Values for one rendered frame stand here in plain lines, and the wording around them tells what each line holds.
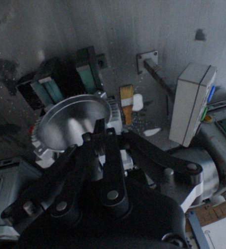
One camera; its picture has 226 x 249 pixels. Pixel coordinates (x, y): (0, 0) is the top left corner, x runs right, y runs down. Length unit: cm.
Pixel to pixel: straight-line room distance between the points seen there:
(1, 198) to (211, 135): 95
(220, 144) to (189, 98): 43
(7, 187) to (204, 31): 99
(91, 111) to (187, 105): 23
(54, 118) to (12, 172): 51
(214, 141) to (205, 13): 46
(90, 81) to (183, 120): 23
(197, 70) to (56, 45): 36
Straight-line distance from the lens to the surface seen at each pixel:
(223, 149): 66
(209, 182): 63
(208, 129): 70
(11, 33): 48
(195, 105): 27
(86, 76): 35
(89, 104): 36
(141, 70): 51
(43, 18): 45
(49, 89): 38
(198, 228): 581
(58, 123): 38
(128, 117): 61
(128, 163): 36
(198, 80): 25
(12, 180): 79
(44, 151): 27
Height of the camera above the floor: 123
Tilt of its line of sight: 43 degrees down
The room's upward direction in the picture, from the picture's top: 166 degrees clockwise
